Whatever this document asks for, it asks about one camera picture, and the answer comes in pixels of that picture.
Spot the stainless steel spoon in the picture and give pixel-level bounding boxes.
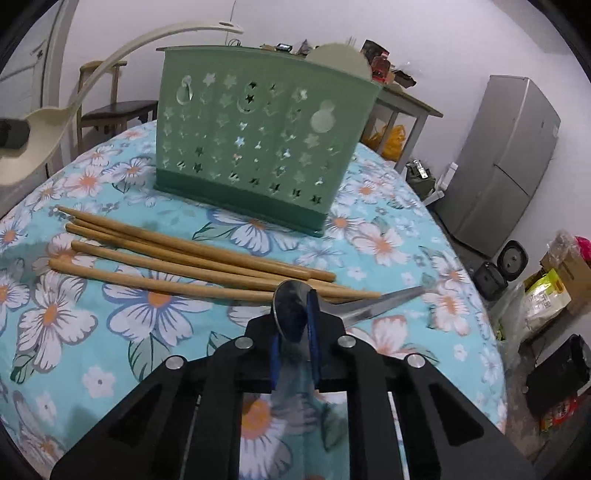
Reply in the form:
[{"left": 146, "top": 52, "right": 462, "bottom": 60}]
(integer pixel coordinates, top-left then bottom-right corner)
[{"left": 273, "top": 280, "right": 427, "bottom": 343}]

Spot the cream soup ladle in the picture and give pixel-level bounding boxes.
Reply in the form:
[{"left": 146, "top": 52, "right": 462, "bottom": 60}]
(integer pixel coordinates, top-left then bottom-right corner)
[{"left": 1, "top": 21, "right": 243, "bottom": 186}]

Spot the wooden chopstick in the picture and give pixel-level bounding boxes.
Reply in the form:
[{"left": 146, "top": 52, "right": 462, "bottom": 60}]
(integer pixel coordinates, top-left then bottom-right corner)
[
  {"left": 66, "top": 221, "right": 310, "bottom": 281},
  {"left": 66, "top": 222, "right": 348, "bottom": 291},
  {"left": 48, "top": 259, "right": 273, "bottom": 303},
  {"left": 72, "top": 241, "right": 380, "bottom": 299},
  {"left": 58, "top": 205, "right": 337, "bottom": 282}
]

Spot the white pearlescent rice paddle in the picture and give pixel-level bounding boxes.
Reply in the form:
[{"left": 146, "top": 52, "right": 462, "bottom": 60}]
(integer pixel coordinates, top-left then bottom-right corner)
[{"left": 305, "top": 43, "right": 372, "bottom": 81}]

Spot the white panel door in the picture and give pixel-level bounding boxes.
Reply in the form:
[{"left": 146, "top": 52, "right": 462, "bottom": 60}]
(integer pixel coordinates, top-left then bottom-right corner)
[{"left": 0, "top": 1, "right": 61, "bottom": 118}]

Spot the wooden chair black seat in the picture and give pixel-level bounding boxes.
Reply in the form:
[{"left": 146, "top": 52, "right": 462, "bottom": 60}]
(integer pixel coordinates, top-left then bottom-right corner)
[{"left": 76, "top": 60, "right": 158, "bottom": 154}]

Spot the black rice cooker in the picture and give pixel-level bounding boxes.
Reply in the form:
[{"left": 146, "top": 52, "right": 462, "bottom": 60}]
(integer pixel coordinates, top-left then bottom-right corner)
[{"left": 472, "top": 240, "right": 529, "bottom": 301}]

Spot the green perforated utensil holder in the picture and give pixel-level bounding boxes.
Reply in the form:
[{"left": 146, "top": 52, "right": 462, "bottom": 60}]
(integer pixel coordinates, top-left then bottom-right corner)
[{"left": 154, "top": 45, "right": 380, "bottom": 236}]

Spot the yellow plastic bag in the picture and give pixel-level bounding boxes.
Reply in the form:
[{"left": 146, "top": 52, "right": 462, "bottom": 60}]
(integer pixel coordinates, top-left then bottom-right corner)
[{"left": 362, "top": 124, "right": 407, "bottom": 162}]

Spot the floral blue quilt cover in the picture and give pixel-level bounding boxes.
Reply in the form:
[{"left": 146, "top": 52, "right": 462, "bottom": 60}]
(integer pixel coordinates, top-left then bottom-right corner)
[{"left": 1, "top": 123, "right": 507, "bottom": 478}]

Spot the long white-legged table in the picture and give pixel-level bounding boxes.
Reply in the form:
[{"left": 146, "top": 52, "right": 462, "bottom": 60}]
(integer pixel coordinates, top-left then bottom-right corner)
[{"left": 361, "top": 85, "right": 444, "bottom": 172}]

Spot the yellow printed bag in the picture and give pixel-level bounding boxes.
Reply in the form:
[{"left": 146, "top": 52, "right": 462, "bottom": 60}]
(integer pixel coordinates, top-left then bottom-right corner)
[{"left": 524, "top": 268, "right": 571, "bottom": 339}]

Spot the red bottle pack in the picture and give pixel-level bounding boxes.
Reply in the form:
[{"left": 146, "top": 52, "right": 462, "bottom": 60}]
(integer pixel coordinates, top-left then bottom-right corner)
[{"left": 370, "top": 52, "right": 391, "bottom": 84}]

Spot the grey refrigerator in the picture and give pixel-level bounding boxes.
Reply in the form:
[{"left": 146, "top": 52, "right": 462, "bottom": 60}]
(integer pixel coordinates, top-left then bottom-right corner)
[{"left": 435, "top": 75, "right": 561, "bottom": 257}]

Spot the cardboard box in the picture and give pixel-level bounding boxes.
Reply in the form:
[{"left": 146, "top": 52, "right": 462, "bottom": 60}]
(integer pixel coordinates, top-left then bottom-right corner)
[{"left": 540, "top": 230, "right": 590, "bottom": 314}]

